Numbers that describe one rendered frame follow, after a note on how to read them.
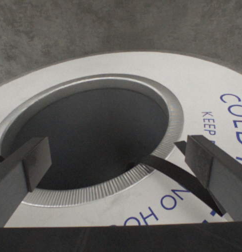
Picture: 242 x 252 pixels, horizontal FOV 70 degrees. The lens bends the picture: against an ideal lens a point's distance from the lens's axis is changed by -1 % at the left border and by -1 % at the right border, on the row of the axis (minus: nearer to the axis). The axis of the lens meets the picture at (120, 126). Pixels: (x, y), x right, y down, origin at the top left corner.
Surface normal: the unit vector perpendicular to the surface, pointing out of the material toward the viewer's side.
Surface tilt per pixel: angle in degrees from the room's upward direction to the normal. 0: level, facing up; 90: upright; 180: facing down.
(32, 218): 90
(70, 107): 36
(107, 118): 2
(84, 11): 0
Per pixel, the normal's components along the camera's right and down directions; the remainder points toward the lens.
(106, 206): -0.14, -0.76
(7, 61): -0.09, 0.65
